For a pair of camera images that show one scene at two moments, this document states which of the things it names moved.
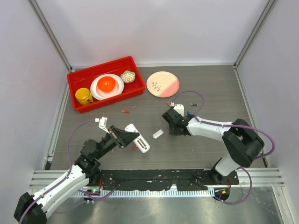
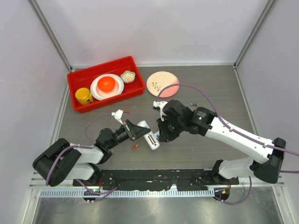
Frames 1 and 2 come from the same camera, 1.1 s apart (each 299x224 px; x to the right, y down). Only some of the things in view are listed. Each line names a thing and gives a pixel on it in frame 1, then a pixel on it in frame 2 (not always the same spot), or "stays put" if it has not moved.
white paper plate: [100, 95] stays put
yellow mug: [83, 96] stays put
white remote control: [139, 141] → [152, 141]
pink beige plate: [162, 84] stays put
